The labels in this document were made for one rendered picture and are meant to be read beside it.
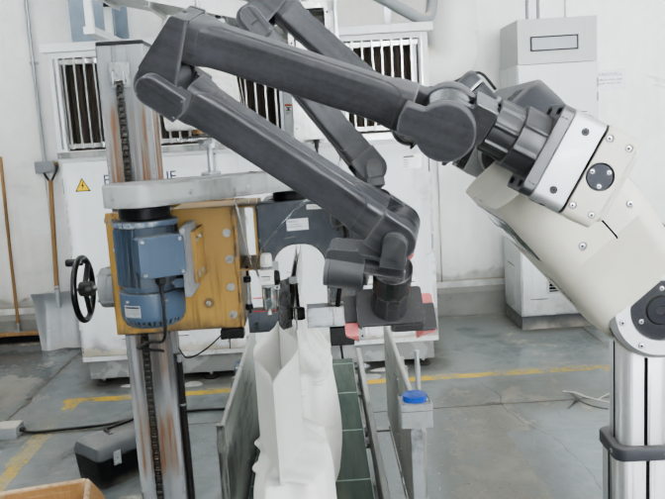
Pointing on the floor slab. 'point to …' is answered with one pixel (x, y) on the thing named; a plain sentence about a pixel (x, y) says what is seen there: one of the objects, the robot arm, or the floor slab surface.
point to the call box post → (417, 463)
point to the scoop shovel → (54, 331)
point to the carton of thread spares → (83, 488)
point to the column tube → (139, 141)
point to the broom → (14, 290)
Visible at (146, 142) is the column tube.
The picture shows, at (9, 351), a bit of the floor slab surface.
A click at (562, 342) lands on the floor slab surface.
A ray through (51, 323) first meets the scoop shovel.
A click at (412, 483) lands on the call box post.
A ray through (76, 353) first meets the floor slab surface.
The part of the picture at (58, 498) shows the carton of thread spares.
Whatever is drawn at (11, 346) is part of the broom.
